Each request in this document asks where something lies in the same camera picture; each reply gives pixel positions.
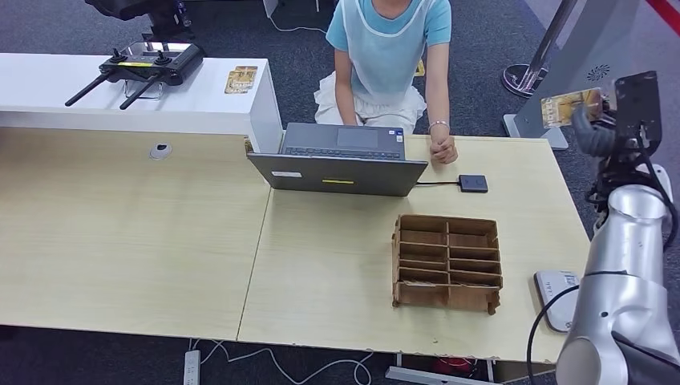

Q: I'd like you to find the metal wire controller stand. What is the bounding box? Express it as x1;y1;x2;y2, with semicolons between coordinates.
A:
123;79;164;102

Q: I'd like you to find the small black USB box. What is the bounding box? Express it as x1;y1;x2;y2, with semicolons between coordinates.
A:
458;174;489;194

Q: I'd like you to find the person's left hand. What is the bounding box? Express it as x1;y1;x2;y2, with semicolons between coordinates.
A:
429;135;459;166

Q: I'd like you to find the red object under desk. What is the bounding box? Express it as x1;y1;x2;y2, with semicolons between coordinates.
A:
432;357;482;376

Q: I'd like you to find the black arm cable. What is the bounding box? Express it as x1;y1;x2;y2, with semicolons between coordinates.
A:
525;269;628;385

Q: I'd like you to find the person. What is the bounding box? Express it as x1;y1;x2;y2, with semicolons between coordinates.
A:
313;0;459;166

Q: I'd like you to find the grey metal desk foot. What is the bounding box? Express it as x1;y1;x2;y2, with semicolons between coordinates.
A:
385;353;503;385

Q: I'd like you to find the brown wooden card organizer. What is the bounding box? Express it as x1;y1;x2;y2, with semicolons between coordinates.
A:
391;213;504;316

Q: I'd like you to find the white card reader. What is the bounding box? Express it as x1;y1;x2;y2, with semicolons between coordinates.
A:
533;269;581;334

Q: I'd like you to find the white power strip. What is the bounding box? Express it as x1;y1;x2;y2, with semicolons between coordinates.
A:
183;349;202;385

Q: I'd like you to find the black remote controller with antennas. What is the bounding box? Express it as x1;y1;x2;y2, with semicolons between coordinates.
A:
64;41;205;111

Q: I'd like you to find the chrome stanchion post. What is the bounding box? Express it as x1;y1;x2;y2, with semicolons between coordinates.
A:
501;0;577;99

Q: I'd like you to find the white reception counter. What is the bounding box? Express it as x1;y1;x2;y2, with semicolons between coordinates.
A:
0;51;284;155

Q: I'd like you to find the black tripod equipment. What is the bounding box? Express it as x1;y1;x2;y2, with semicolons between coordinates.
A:
84;0;195;45

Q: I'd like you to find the white power cable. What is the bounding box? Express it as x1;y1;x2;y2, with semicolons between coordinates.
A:
188;338;374;385

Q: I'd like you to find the thin white cable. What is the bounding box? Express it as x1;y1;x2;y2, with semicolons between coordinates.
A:
268;14;328;36

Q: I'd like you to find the gold patterned ID card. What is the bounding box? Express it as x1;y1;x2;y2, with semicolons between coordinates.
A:
540;87;604;130

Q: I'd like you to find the grey kiosk stand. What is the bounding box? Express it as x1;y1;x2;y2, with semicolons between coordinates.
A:
503;0;652;152

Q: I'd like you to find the red barrier belt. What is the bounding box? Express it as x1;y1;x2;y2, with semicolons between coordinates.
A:
645;0;680;23

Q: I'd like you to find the grey laptop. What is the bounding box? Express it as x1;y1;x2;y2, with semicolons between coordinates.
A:
246;122;429;198

